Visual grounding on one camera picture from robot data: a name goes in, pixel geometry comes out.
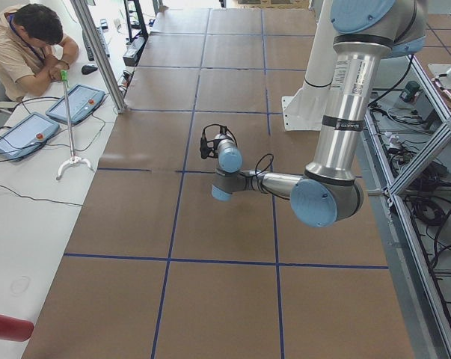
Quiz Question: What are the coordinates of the teach pendant tablet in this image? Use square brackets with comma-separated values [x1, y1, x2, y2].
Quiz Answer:
[46, 84, 105, 125]
[0, 112, 59, 161]

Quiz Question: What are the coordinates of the black keyboard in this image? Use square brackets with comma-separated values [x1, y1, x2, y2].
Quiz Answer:
[82, 25, 111, 62]

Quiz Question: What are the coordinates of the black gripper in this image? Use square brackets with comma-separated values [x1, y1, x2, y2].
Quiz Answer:
[199, 124, 228, 159]

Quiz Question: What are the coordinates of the man in beige shirt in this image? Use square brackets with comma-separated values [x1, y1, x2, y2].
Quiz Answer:
[0, 4, 79, 102]

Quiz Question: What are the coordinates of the reacher grabber stick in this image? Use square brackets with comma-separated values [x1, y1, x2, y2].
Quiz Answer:
[56, 70, 93, 181]

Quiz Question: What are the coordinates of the near teach pendant tablet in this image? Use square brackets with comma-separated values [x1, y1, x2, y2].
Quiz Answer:
[0, 112, 59, 161]

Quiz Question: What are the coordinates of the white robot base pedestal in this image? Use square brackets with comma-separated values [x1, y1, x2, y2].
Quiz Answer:
[282, 1, 337, 131]

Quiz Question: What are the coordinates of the aluminium frame rail structure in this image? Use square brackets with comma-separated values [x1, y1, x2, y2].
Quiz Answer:
[361, 55, 451, 358]

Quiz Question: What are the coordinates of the far teach pendant tablet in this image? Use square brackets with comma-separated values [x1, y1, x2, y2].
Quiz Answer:
[46, 84, 105, 125]

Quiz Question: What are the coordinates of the black computer mouse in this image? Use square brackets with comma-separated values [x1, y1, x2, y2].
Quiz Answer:
[81, 64, 98, 75]

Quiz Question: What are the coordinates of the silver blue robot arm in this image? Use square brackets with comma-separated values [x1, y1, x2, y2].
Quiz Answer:
[200, 1, 428, 227]

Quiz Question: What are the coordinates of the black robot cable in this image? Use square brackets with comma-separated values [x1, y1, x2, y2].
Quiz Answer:
[243, 152, 275, 194]

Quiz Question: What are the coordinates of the aluminium frame post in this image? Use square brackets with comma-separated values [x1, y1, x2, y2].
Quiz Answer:
[70, 0, 126, 114]

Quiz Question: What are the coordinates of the red cylinder bottle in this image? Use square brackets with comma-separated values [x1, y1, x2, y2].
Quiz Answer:
[0, 314, 34, 342]

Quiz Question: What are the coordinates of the brown paper table cover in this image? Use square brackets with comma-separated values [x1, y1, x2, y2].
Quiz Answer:
[24, 9, 414, 358]

